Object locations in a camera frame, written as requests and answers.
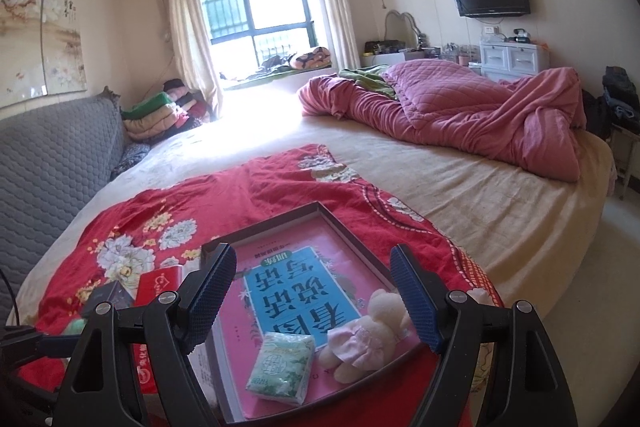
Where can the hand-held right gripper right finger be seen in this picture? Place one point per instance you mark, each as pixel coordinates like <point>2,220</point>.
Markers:
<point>415,302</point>

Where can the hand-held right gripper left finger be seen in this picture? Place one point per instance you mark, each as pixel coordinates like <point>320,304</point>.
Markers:
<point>212,292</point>

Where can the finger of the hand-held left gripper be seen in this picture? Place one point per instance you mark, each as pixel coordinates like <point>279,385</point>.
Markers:
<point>40,384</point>
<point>55,345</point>

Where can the plush bear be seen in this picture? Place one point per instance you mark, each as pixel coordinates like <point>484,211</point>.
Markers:
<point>360,337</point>

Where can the red and white carton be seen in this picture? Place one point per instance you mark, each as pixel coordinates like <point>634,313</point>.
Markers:
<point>160,282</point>
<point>215,377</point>

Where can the green tissue pack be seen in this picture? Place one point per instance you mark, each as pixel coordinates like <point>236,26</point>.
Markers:
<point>280,367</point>

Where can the dark blue box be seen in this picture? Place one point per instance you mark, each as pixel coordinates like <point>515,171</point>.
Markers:
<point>112,294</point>

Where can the pink picture book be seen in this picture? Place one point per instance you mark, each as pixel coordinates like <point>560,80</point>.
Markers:
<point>300,247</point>

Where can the red floral blanket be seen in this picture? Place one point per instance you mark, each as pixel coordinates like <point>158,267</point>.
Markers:
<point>225,187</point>

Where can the dark patterned cushion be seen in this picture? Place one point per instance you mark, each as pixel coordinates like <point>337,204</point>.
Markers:
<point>130,154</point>

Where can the grey quilted headboard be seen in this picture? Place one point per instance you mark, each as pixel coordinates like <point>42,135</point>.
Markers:
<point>50,167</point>

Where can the pink quilt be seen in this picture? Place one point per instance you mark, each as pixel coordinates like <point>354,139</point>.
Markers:
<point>500,127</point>

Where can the stack of folded blankets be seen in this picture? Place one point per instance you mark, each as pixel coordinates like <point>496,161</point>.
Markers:
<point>150,107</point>

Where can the pink quilted pillow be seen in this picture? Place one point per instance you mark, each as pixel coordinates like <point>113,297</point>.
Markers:
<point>435,82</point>

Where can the small brown furry item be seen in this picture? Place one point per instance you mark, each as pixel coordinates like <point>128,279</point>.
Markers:
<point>109,94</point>

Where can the green cloth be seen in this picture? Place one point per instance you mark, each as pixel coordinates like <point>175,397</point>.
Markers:
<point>370,79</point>

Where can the dark clothing on sill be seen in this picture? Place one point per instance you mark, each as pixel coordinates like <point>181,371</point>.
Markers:
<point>274,63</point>

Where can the dresser clutter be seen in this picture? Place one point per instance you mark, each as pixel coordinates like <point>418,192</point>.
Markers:
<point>440,53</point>

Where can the folded floral blanket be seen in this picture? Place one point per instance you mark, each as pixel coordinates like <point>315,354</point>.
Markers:
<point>310,57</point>

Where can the white chair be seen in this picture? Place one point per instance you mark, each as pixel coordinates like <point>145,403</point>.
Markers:
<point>625,157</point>

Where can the black bag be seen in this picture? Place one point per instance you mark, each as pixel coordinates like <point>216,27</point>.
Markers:
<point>382,47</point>

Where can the cream curtain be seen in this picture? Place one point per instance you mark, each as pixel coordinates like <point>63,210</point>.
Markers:
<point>332,2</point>
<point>187,32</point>

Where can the white drawer cabinet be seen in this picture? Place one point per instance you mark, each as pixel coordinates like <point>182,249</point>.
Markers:
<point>515,59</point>

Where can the heart-shaped mirror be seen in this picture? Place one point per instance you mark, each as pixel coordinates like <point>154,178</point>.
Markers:
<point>412,24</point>

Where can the small devices on cabinet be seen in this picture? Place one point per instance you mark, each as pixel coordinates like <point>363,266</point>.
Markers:
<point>519,36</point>

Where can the pile of dark clothing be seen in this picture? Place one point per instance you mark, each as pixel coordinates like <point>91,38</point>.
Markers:
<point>620,92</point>

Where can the white wall socket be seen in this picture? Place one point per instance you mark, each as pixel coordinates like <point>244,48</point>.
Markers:
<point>491,30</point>

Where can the window with dark frame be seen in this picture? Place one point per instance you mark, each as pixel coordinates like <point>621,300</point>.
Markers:
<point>230,2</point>

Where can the floral wall painting panel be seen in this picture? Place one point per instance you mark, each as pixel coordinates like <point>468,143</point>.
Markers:
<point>20,37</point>
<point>65,32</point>

